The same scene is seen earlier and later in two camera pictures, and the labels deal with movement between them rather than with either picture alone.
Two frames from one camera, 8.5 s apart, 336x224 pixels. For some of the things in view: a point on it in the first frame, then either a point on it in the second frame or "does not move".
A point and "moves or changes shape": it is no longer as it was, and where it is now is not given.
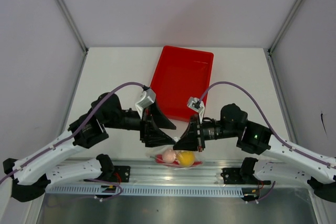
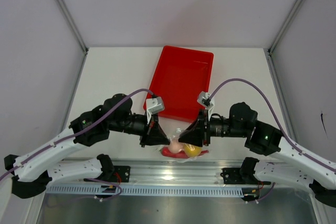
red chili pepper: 159,159 -> 165,151
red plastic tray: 179,74 does not move
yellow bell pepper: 186,158 moves or changes shape
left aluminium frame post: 65,10 does not move
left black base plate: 121,173 does not move
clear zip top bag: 166,156 moves or changes shape
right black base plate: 243,175 does not move
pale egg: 169,156 moves or changes shape
